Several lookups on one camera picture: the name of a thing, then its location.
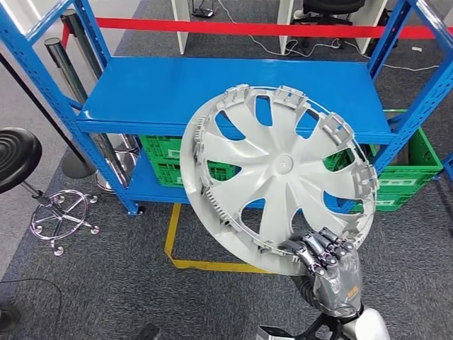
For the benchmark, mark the white office desk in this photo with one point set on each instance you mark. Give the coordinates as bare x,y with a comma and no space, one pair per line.
180,8
369,11

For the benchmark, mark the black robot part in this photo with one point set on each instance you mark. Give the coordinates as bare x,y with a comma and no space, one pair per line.
150,333

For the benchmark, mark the black office chair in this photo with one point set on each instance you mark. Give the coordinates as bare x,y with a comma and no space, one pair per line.
332,5

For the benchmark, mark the black router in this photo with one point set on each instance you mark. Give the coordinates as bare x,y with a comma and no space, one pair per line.
203,11

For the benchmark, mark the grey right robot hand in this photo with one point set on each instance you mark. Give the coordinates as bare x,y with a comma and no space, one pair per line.
339,281

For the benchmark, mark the short red barrier belt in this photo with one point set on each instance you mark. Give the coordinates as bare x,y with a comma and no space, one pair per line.
65,37

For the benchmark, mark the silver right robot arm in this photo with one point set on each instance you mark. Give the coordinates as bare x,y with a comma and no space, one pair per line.
371,326

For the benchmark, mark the silver plastic wheel hubcap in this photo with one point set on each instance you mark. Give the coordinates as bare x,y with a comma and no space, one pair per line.
283,164

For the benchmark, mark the long red barrier belt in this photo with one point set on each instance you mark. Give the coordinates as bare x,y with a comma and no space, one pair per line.
247,28

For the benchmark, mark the black stool chrome base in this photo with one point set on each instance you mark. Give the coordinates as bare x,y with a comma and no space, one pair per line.
17,155

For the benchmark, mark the chrome stanchion post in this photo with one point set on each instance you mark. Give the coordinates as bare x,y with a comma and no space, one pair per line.
65,70
79,37

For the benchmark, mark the black pole grey base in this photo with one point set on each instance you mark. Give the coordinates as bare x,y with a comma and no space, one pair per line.
79,166

